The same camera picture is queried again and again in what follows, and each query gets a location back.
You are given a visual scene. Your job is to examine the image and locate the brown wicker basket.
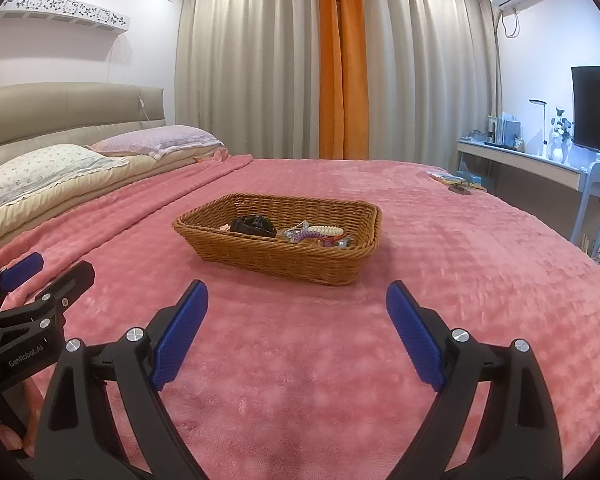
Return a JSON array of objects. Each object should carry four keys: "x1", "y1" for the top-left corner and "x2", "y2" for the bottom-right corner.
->
[{"x1": 172, "y1": 192, "x2": 382, "y2": 287}]

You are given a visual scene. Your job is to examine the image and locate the books on stand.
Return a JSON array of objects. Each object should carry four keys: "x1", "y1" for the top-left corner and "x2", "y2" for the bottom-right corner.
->
[{"x1": 486, "y1": 112, "x2": 523, "y2": 147}]

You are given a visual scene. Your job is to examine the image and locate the air conditioner power cable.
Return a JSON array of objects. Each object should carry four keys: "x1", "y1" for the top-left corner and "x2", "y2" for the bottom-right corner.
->
[{"x1": 500, "y1": 6, "x2": 521, "y2": 39}]

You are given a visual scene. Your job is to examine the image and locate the black flat television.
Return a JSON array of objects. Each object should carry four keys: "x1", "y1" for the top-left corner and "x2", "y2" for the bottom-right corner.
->
[{"x1": 571, "y1": 65, "x2": 600, "y2": 160}]

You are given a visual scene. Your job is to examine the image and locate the grey white desk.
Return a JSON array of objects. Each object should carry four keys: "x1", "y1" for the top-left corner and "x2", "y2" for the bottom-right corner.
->
[{"x1": 455, "y1": 137, "x2": 600, "y2": 226}]

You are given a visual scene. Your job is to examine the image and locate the beige curtain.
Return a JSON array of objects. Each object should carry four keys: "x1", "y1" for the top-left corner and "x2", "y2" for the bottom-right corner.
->
[
  {"x1": 174, "y1": 0, "x2": 326, "y2": 161},
  {"x1": 362, "y1": 0, "x2": 503, "y2": 167}
]

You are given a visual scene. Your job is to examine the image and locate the orange curtain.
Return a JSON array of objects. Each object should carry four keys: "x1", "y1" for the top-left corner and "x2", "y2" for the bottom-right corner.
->
[{"x1": 316, "y1": 0, "x2": 371, "y2": 161}]

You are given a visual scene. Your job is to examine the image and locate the white desk lamp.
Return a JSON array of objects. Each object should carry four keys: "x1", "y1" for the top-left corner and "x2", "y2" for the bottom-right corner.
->
[{"x1": 529, "y1": 98, "x2": 553, "y2": 157}]

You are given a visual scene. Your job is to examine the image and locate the beige quilt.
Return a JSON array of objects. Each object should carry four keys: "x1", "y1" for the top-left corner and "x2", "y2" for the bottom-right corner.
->
[{"x1": 0, "y1": 147, "x2": 231, "y2": 253}]

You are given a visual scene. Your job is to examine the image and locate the white floral pillow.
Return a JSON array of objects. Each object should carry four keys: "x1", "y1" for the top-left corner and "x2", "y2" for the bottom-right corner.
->
[{"x1": 0, "y1": 144, "x2": 130, "y2": 216}]

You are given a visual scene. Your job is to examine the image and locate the person's left hand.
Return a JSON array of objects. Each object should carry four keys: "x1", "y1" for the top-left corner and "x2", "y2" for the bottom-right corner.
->
[{"x1": 0, "y1": 379, "x2": 44, "y2": 457}]

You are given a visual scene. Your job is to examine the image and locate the colourful booklets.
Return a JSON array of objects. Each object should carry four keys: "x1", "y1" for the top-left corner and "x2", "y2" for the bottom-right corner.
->
[{"x1": 426, "y1": 170, "x2": 487, "y2": 192}]

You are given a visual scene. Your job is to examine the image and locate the black claw hair clip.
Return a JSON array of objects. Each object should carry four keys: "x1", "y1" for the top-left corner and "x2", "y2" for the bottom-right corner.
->
[{"x1": 230, "y1": 215, "x2": 277, "y2": 238}]

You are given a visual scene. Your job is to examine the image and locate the purple spiral hair tie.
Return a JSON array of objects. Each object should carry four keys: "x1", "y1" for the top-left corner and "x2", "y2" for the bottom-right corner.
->
[{"x1": 282, "y1": 227, "x2": 326, "y2": 244}]

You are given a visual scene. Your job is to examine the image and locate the lilac pillow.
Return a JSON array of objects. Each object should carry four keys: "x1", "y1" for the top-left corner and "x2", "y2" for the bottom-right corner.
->
[{"x1": 87, "y1": 125, "x2": 226, "y2": 161}]

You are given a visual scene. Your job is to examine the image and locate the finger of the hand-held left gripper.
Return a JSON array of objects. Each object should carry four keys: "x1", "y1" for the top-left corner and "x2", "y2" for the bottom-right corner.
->
[
  {"x1": 0, "y1": 260, "x2": 97, "y2": 333},
  {"x1": 0, "y1": 252, "x2": 45, "y2": 313}
]

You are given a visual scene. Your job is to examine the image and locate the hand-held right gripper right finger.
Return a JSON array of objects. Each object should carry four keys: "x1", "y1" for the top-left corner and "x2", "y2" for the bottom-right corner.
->
[{"x1": 385, "y1": 280, "x2": 566, "y2": 480}]

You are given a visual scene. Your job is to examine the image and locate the plant in white vase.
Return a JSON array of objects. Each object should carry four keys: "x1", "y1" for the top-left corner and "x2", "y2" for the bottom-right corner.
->
[{"x1": 550, "y1": 106, "x2": 576, "y2": 164}]

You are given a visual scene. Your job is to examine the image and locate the white charging cable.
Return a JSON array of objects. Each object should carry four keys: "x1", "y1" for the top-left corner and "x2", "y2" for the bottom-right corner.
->
[{"x1": 136, "y1": 86, "x2": 153, "y2": 122}]

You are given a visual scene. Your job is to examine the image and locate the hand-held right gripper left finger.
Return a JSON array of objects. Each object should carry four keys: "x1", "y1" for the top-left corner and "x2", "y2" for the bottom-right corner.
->
[{"x1": 22, "y1": 280, "x2": 210, "y2": 480}]

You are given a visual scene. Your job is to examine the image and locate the beige padded headboard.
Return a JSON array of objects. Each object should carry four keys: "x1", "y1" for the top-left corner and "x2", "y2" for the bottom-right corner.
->
[{"x1": 0, "y1": 82, "x2": 167, "y2": 173}]

